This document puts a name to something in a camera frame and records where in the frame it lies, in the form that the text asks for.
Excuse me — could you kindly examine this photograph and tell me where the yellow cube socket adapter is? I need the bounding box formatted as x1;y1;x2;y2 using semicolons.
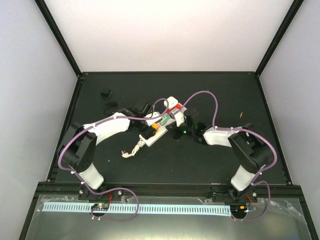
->
151;122;161;132

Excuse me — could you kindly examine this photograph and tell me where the green plug adapter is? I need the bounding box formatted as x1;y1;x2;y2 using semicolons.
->
159;115;171;126

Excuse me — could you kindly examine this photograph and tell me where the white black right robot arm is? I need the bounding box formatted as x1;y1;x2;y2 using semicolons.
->
166;108;278;202

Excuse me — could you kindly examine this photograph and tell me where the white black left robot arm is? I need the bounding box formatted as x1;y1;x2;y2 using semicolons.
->
57;100;156;200

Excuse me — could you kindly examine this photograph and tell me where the red cube socket adapter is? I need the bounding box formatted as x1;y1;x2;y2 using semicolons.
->
168;103;182;112

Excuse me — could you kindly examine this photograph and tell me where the white power strip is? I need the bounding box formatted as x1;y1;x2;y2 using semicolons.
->
139;107;187;147

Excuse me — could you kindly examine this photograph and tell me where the white charger block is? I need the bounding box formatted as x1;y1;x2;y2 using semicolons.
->
163;96;179;110

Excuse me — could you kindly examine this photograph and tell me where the white power strip cord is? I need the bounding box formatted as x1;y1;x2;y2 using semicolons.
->
120;139;146;160

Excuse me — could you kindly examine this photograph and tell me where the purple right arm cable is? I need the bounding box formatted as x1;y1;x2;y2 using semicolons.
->
166;90;278;223

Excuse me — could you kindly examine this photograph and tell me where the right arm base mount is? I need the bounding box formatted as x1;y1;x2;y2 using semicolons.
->
211;184;258;204

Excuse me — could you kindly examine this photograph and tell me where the white slotted cable duct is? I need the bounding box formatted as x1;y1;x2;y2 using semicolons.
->
41;202;232;217

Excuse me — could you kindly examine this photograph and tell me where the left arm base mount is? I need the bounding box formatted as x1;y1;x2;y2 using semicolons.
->
78;185;124;202

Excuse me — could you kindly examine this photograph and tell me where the black front frame rail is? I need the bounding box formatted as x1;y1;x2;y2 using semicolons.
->
36;181;305;201

